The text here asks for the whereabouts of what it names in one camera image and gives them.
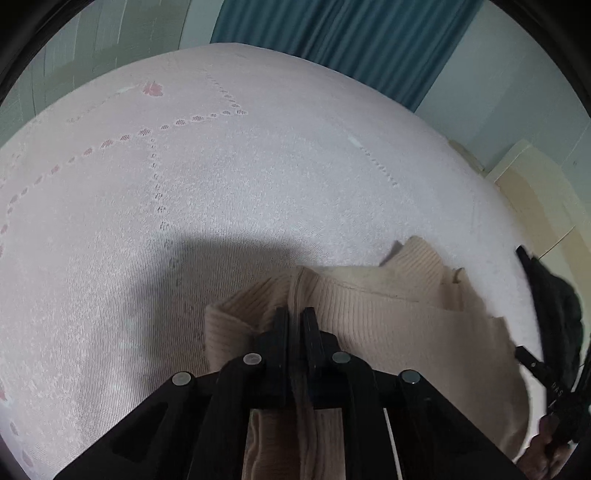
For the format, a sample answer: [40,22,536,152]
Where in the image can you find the beige knit sweater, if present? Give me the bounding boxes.
[203,235,531,480]

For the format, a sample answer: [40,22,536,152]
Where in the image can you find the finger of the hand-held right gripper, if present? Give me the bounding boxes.
[514,345,552,377]

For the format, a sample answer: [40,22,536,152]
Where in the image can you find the blue curtain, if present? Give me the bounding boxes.
[210,0,486,112]

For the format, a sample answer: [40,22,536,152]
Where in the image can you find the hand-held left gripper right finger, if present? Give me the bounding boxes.
[299,307,528,480]

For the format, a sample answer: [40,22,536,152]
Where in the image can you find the person's right hand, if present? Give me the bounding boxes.
[515,413,580,480]

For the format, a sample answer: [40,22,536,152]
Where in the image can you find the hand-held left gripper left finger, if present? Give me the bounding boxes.
[53,307,293,480]

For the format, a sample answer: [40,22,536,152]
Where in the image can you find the white wardrobe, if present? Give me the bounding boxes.
[14,0,223,121]

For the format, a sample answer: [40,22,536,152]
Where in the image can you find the white lace tablecloth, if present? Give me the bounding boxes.
[0,42,548,480]

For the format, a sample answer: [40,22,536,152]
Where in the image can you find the black puffer jacket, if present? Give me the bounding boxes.
[516,244,585,372]

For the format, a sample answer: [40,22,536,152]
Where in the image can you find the cream cabinet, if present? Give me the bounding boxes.
[485,138,591,289]

